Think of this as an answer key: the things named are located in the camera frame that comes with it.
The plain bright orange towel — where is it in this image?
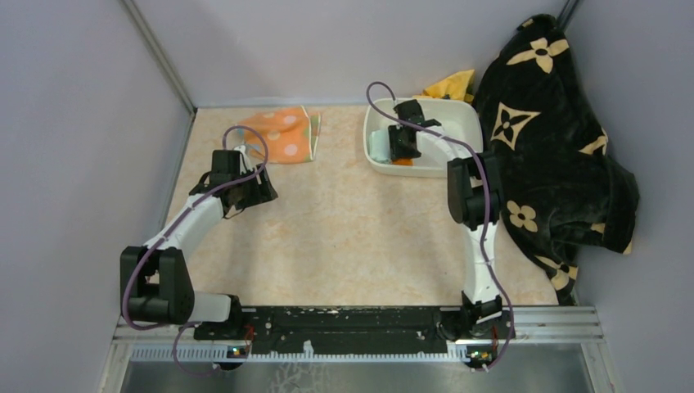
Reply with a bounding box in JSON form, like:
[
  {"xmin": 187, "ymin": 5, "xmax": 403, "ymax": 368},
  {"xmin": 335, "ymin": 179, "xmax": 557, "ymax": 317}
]
[{"xmin": 392, "ymin": 158, "xmax": 413, "ymax": 166}]

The light mint green towel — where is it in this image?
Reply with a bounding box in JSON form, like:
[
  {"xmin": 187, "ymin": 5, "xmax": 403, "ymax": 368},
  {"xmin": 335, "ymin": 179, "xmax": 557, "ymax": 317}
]
[{"xmin": 368, "ymin": 129, "xmax": 391, "ymax": 164}]

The orange polka dot towel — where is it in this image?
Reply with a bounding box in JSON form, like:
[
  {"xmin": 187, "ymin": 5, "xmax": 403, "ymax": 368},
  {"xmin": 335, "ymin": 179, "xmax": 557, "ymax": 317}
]
[{"xmin": 240, "ymin": 106, "xmax": 322, "ymax": 165}]

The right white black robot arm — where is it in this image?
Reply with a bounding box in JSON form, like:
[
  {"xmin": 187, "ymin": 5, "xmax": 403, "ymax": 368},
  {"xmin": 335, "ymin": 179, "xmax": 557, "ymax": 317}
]
[{"xmin": 388, "ymin": 100, "xmax": 502, "ymax": 337}]

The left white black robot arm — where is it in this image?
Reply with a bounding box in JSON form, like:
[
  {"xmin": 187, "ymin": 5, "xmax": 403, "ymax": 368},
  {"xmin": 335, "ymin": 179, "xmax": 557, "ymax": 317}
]
[{"xmin": 119, "ymin": 146, "xmax": 277, "ymax": 339}]

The white plastic bin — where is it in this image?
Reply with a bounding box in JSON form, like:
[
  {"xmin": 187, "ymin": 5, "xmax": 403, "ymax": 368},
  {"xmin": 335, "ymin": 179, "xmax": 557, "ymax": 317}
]
[{"xmin": 363, "ymin": 97, "xmax": 484, "ymax": 178}]

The yellow towel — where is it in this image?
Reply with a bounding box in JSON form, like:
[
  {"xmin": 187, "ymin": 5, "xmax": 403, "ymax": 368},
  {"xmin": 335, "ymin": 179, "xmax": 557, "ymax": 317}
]
[{"xmin": 414, "ymin": 70, "xmax": 475, "ymax": 104}]

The black floral blanket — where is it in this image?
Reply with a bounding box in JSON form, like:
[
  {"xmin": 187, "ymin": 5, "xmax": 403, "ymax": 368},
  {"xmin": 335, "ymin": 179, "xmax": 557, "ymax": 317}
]
[{"xmin": 473, "ymin": 14, "xmax": 640, "ymax": 305}]

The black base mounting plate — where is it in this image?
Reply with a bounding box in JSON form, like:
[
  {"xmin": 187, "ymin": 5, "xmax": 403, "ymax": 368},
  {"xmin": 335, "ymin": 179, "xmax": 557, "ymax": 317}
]
[{"xmin": 193, "ymin": 306, "xmax": 510, "ymax": 355}]

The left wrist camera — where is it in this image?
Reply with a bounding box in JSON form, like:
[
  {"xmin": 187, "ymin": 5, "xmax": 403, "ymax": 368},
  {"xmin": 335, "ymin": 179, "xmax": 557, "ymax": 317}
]
[{"xmin": 232, "ymin": 144, "xmax": 256, "ymax": 177}]

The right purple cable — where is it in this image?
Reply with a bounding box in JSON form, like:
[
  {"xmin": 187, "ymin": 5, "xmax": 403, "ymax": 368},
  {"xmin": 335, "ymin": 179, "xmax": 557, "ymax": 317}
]
[{"xmin": 365, "ymin": 81, "xmax": 516, "ymax": 373}]

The purple cable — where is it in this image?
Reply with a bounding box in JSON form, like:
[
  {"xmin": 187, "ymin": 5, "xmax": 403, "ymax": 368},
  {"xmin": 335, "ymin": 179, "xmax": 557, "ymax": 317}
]
[
  {"xmin": 121, "ymin": 125, "xmax": 271, "ymax": 379},
  {"xmin": 365, "ymin": 81, "xmax": 516, "ymax": 373}
]

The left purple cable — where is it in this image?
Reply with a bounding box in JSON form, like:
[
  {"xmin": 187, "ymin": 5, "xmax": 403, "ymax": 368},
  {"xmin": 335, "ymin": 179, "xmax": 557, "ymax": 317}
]
[{"xmin": 121, "ymin": 125, "xmax": 271, "ymax": 379}]

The aluminium frame rail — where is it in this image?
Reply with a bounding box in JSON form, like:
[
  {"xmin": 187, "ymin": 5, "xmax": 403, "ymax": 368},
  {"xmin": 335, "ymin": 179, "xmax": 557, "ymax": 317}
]
[{"xmin": 100, "ymin": 306, "xmax": 620, "ymax": 392}]

